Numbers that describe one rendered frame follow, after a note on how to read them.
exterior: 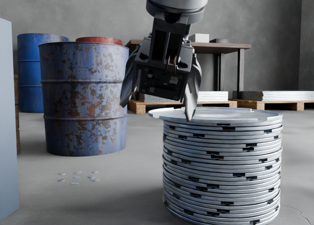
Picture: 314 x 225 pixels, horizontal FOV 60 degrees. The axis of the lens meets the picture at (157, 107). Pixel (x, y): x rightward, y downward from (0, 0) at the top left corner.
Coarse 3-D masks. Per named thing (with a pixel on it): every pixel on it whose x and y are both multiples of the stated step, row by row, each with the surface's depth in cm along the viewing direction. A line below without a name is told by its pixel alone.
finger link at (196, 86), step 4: (192, 60) 40; (196, 60) 40; (192, 64) 40; (196, 64) 40; (192, 68) 40; (196, 68) 40; (200, 68) 41; (192, 72) 40; (196, 72) 40; (200, 72) 41; (192, 76) 41; (196, 76) 41; (200, 76) 41; (196, 80) 42; (200, 80) 42; (196, 84) 42; (196, 88) 43; (196, 92) 43; (196, 96) 43
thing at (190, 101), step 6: (192, 84) 42; (186, 90) 41; (192, 90) 43; (186, 96) 41; (192, 96) 43; (186, 102) 41; (192, 102) 44; (186, 108) 41; (192, 108) 43; (186, 114) 46; (192, 114) 43
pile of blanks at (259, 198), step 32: (192, 128) 58; (224, 128) 57; (256, 128) 56; (192, 160) 58; (224, 160) 58; (256, 160) 56; (192, 192) 59; (224, 192) 56; (256, 192) 58; (224, 224) 57; (256, 224) 58
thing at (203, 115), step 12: (168, 108) 73; (204, 108) 77; (216, 108) 76; (228, 108) 75; (240, 108) 73; (180, 120) 51; (192, 120) 49; (204, 120) 49; (216, 120) 48; (228, 120) 48; (240, 120) 48; (252, 120) 49; (264, 120) 51
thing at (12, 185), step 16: (0, 32) 60; (0, 48) 60; (0, 64) 60; (0, 80) 60; (0, 96) 60; (0, 112) 60; (0, 128) 60; (0, 144) 60; (0, 160) 60; (16, 160) 66; (0, 176) 60; (16, 176) 66; (0, 192) 60; (16, 192) 66; (0, 208) 60; (16, 208) 66
